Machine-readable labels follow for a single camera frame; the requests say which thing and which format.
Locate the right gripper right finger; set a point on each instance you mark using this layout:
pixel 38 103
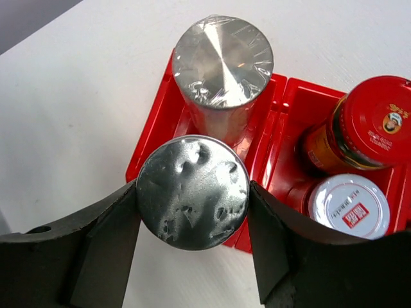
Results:
pixel 301 263

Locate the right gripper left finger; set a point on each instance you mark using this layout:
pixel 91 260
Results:
pixel 81 260

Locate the white lid brown spice jar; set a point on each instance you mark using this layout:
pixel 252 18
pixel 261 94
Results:
pixel 348 203

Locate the silver lid blue label jar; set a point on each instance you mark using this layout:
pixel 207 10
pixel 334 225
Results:
pixel 193 192

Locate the red lid dark sauce jar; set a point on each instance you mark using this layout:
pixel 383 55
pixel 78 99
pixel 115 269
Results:
pixel 368 129

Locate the silver lid white powder jar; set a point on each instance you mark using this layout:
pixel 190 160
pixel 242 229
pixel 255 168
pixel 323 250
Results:
pixel 221 65

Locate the red plastic organizer tray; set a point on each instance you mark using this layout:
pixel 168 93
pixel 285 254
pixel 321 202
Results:
pixel 285 110

